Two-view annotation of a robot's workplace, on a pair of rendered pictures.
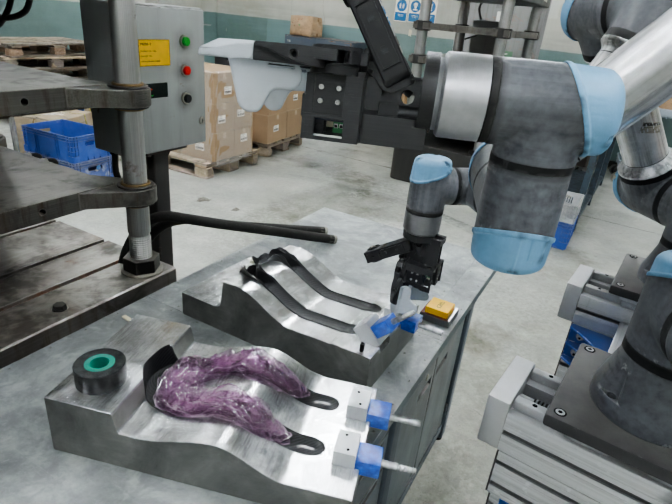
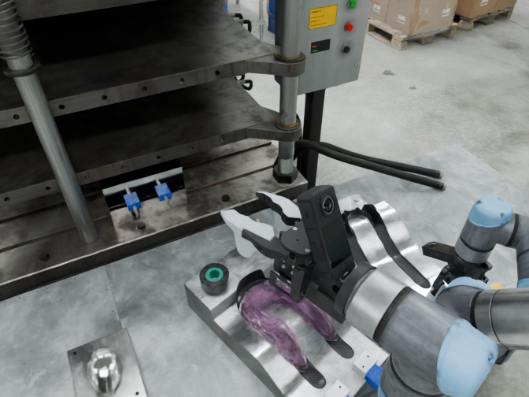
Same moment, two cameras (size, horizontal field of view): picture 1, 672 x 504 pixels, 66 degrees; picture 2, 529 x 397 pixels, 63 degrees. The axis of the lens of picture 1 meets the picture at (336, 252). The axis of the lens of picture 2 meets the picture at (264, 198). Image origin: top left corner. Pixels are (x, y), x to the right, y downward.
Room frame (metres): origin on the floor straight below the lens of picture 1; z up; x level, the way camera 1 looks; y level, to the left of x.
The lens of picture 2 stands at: (0.17, -0.16, 1.87)
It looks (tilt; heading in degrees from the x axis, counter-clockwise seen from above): 42 degrees down; 36
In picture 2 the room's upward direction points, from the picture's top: straight up
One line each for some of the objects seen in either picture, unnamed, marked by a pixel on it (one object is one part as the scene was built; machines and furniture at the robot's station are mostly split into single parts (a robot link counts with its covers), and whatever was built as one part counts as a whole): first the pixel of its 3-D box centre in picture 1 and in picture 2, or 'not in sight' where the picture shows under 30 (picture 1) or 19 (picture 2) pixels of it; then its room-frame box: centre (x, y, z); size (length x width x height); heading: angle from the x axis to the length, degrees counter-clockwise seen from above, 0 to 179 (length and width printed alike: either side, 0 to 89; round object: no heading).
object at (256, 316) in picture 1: (299, 300); (371, 252); (1.06, 0.07, 0.87); 0.50 x 0.26 x 0.14; 63
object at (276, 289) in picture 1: (304, 286); (375, 246); (1.04, 0.07, 0.92); 0.35 x 0.16 x 0.09; 63
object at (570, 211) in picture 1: (539, 200); not in sight; (3.95, -1.57, 0.28); 0.61 x 0.41 x 0.15; 60
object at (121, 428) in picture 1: (227, 404); (281, 323); (0.70, 0.16, 0.86); 0.50 x 0.26 x 0.11; 80
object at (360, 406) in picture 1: (384, 415); (379, 380); (0.71, -0.11, 0.86); 0.13 x 0.05 x 0.05; 80
